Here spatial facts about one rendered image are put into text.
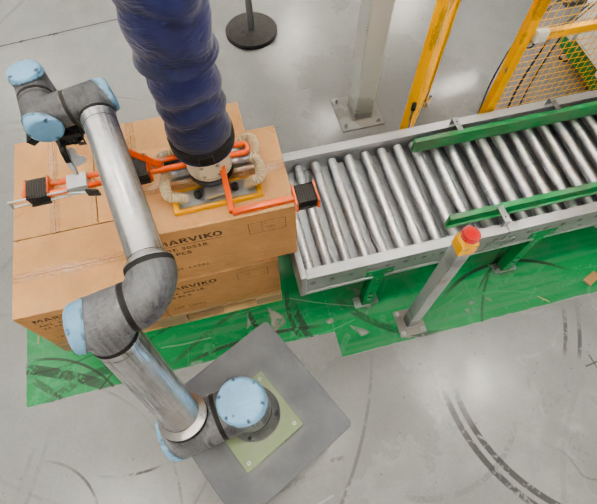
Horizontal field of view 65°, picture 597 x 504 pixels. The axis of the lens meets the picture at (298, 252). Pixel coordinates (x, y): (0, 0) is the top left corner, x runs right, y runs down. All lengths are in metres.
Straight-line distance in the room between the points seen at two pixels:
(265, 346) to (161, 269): 0.86
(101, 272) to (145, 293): 1.30
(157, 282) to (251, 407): 0.59
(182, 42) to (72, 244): 1.41
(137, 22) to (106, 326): 0.70
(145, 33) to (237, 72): 2.47
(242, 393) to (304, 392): 0.36
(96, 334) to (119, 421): 1.64
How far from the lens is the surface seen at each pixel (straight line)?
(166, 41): 1.27
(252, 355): 1.82
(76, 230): 2.48
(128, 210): 1.14
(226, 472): 1.78
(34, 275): 2.46
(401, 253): 2.18
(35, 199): 1.87
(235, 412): 1.49
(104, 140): 1.25
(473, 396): 2.70
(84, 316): 1.07
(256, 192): 1.78
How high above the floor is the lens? 2.51
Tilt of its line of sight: 64 degrees down
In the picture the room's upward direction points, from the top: straight up
